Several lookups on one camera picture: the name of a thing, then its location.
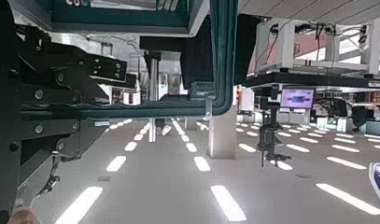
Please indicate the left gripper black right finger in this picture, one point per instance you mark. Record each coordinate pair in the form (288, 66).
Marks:
(69, 77)

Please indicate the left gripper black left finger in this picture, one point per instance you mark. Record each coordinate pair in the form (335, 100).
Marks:
(53, 130)

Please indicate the person's right hand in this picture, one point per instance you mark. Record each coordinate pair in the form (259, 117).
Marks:
(21, 216)

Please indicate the computer monitor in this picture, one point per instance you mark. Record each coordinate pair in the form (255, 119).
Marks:
(298, 98)

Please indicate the black table top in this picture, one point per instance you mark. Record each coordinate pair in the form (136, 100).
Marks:
(302, 81)

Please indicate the aluminium profile post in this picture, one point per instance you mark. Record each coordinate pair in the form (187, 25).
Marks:
(152, 102)

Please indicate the white frame table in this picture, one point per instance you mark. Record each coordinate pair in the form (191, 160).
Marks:
(287, 46)

